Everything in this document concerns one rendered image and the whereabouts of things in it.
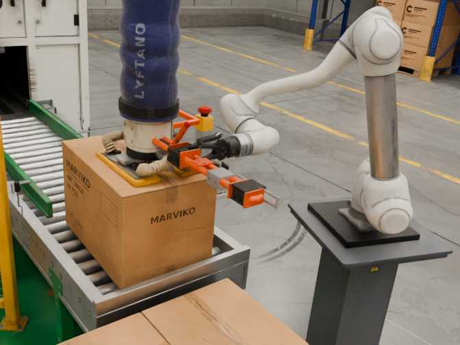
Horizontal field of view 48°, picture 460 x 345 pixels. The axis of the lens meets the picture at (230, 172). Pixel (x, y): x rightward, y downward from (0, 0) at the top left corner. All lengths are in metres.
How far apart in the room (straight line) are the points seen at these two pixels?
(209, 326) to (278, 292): 1.18
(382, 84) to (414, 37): 7.79
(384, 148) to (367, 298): 0.74
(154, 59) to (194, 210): 0.59
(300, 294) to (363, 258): 1.08
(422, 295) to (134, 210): 1.97
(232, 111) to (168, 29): 0.41
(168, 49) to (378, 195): 0.89
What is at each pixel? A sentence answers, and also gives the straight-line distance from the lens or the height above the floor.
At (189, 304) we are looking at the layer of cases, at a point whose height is 0.54.
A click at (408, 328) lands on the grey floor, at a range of 3.01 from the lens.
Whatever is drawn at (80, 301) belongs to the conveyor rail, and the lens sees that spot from 2.05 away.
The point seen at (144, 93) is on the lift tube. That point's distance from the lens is 1.87.
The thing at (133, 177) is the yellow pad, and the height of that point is 0.97.
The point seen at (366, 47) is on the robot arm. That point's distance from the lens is 1.71.
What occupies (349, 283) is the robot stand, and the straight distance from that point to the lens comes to 2.21.
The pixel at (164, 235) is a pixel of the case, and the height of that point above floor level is 0.76.
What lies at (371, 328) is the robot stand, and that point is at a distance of 2.45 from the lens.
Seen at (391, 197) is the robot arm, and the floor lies 1.01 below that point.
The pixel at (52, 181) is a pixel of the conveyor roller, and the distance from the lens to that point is 2.92.
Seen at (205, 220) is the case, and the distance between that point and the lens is 2.05.
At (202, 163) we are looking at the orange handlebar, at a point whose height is 1.10.
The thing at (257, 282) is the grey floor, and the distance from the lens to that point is 3.08.
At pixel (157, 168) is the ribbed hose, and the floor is 1.03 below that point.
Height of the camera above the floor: 1.76
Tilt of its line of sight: 23 degrees down
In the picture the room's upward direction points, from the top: 5 degrees clockwise
